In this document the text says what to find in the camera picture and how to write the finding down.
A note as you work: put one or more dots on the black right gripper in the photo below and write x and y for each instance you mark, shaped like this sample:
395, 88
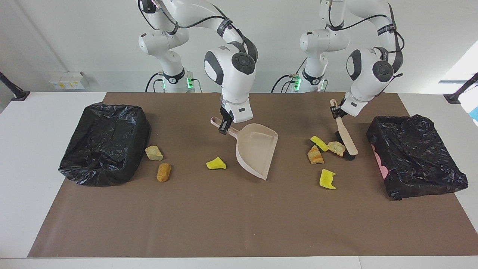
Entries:
226, 112

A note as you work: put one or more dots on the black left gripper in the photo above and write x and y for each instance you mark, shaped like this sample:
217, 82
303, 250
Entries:
341, 108

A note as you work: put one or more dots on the beige hand brush black bristles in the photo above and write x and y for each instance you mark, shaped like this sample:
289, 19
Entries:
347, 140

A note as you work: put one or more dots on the yellow green sponge scrap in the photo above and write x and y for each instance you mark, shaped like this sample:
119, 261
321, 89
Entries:
319, 142

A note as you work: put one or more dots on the pale striped bread scrap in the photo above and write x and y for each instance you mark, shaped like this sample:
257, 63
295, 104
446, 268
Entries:
336, 148

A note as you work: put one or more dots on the beige plastic dustpan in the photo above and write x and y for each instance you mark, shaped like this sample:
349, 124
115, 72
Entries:
257, 149

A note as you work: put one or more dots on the small yellow sponge scrap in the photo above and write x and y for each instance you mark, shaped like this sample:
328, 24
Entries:
216, 163

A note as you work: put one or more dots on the orange striped bread scrap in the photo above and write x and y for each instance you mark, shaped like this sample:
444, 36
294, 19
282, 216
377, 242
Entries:
315, 156

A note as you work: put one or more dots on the hooked yellow sponge scrap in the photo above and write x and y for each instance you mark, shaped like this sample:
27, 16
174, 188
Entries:
327, 179

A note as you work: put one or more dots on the pale chip scrap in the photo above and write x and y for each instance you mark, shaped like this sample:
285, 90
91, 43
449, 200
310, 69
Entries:
154, 153

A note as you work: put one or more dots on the brown croquette scrap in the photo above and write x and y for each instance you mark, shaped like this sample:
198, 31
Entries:
163, 172

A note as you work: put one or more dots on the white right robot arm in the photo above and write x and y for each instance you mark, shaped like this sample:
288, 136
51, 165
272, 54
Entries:
231, 67

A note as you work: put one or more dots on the pink bin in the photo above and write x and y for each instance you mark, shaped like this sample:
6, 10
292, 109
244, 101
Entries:
378, 160

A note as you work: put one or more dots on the right black-lined bin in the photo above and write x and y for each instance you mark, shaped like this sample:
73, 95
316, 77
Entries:
414, 157

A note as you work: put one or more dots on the black-lined bin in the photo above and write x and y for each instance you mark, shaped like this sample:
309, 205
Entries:
104, 145
414, 157

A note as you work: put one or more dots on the left black-lined bin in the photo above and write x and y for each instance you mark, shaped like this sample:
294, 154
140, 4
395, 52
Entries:
104, 145

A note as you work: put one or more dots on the green lit base connector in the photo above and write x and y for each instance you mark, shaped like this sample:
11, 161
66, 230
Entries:
297, 83
189, 80

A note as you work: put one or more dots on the brown table mat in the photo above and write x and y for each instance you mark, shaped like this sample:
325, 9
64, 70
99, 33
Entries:
239, 231

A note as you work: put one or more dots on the blue object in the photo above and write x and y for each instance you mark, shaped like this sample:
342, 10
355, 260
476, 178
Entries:
475, 113

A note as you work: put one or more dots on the black camera stand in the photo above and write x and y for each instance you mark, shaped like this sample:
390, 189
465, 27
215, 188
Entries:
15, 92
453, 98

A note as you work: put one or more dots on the white wall socket box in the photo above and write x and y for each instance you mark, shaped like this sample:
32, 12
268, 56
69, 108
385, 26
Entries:
67, 80

